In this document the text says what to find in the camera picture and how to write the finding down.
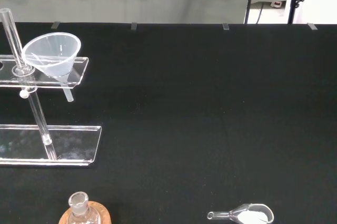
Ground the clear funnel stand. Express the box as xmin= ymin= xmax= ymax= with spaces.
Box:
xmin=0 ymin=8 xmax=102 ymax=168

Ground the glass weighing funnel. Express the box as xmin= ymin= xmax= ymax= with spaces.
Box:
xmin=206 ymin=203 xmax=275 ymax=224

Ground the black bench cloth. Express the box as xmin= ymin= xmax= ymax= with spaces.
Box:
xmin=0 ymin=22 xmax=337 ymax=224

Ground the round-bottom glass flask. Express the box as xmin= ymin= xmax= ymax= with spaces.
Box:
xmin=67 ymin=191 xmax=102 ymax=224

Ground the cork ring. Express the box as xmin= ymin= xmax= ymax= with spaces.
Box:
xmin=58 ymin=200 xmax=110 ymax=224

